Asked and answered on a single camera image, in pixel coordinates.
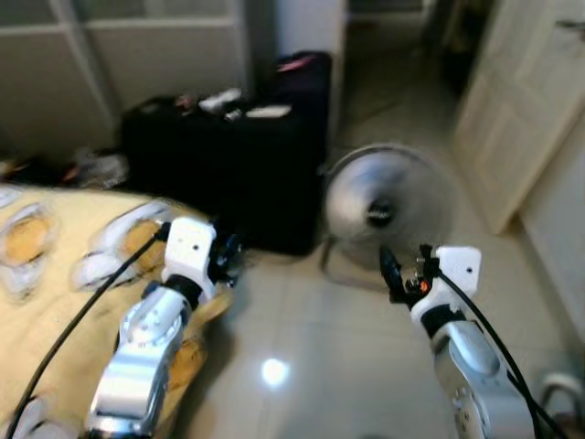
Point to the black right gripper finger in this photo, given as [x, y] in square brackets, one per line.
[390, 270]

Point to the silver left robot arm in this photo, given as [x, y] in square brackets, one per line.
[137, 366]

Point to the grey floor fan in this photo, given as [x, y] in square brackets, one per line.
[384, 201]

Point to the black wide suitcase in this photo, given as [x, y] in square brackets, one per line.
[228, 165]

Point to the flat white paper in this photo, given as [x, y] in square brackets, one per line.
[268, 112]

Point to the floor clutter pile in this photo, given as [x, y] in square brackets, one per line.
[101, 169]

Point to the small white object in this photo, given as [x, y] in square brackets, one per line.
[221, 99]

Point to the dark upright suitcase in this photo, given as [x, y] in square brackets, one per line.
[306, 101]

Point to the grey slipper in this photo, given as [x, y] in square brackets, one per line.
[562, 398]

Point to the grey wardrobe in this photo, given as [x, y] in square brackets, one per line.
[164, 64]

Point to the cream panel door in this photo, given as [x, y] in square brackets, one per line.
[521, 91]

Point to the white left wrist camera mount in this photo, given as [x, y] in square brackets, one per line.
[189, 247]

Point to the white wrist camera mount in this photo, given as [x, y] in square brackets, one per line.
[189, 247]
[462, 267]

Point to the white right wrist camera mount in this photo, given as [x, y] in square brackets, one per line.
[462, 267]

